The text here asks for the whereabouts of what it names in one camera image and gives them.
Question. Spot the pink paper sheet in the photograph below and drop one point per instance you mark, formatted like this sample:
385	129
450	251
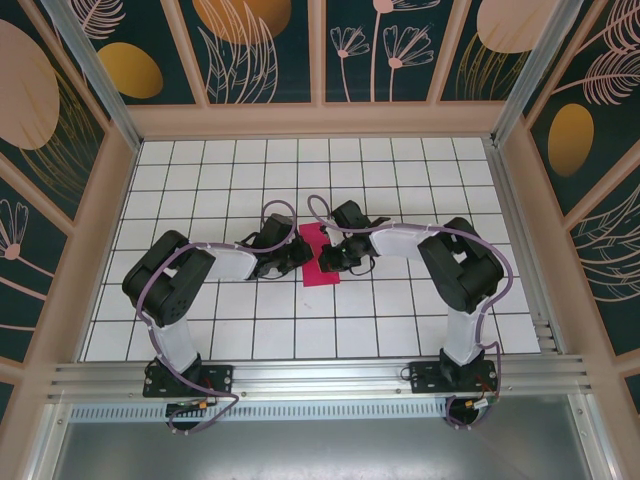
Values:
315	235

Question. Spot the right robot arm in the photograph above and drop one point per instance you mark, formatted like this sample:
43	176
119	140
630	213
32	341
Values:
465	270

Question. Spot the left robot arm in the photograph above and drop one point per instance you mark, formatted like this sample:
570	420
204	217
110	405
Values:
170	280

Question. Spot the grey metal sheet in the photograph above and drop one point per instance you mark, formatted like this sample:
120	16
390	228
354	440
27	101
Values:
320	450

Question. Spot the dark side panel pink flower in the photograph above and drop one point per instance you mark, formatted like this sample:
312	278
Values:
20	280

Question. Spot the dark side panel pink leaves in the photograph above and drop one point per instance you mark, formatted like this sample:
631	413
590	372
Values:
610	270

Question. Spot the dark side panel orange oval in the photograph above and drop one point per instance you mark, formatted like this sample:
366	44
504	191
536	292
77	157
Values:
590	100

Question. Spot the dark side panel pale circle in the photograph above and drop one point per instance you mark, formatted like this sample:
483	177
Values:
40	100

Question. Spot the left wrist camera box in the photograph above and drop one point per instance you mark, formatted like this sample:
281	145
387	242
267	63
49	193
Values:
278	231

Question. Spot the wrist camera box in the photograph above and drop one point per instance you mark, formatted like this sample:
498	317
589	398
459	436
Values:
351	215
278	231

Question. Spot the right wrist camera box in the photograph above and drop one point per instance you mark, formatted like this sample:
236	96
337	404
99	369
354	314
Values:
351	215

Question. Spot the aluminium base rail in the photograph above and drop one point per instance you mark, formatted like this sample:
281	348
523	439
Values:
325	375

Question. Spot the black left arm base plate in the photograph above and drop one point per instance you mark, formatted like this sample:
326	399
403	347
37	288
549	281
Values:
220	380

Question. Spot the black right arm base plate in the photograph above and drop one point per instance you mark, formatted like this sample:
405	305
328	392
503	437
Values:
425	380

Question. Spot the aluminium side rail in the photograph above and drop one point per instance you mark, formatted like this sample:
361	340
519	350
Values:
520	250

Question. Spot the dark wall panel pink flowers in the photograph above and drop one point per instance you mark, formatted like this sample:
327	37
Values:
360	75

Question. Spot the dark wall panel orange circle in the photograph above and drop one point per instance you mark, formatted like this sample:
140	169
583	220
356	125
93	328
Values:
240	50

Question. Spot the dark wall panel pale circle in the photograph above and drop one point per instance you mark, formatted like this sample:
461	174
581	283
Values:
475	75

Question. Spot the dark wall panel orange oval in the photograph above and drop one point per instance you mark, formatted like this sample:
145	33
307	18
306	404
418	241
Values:
130	70

